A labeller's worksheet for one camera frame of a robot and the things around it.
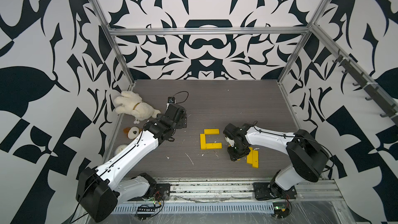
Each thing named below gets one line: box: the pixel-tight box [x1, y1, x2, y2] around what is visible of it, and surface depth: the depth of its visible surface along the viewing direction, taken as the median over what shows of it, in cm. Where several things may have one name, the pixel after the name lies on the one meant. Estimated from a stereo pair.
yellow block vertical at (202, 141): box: [200, 133, 207, 150], surface depth 91 cm
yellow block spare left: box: [246, 146, 253, 165], surface depth 86 cm
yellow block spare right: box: [251, 149, 259, 169], surface depth 86 cm
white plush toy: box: [114, 90, 162, 124], surface depth 98 cm
